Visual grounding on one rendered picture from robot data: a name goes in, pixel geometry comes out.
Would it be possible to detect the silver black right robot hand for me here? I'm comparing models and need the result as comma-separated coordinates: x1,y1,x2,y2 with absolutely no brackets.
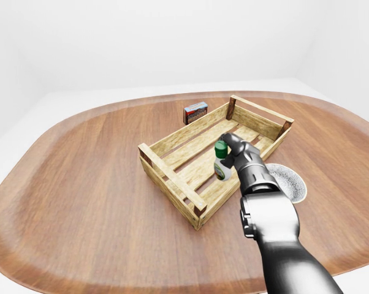
219,132,279,195

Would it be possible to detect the salad dressing bottle green cap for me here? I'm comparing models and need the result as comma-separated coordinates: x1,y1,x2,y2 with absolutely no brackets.
213,140,232,182

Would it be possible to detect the wooden slat tray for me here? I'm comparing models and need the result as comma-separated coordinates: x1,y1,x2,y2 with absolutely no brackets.
137,95,295,232

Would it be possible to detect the patterned white bowl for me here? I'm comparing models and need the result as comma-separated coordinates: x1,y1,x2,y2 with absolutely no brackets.
265,163,308,204

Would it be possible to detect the small printed food box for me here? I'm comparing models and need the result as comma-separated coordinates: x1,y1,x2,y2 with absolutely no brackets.
183,101,209,125

